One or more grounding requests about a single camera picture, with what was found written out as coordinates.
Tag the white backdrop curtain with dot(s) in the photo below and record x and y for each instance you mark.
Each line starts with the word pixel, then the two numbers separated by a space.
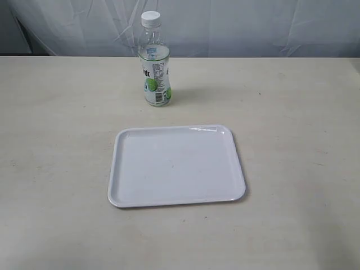
pixel 190 28

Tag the white rectangular plastic tray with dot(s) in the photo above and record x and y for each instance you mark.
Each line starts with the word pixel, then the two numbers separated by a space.
pixel 164 166

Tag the clear plastic drink bottle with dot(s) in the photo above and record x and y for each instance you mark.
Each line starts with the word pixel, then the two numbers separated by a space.
pixel 154 56

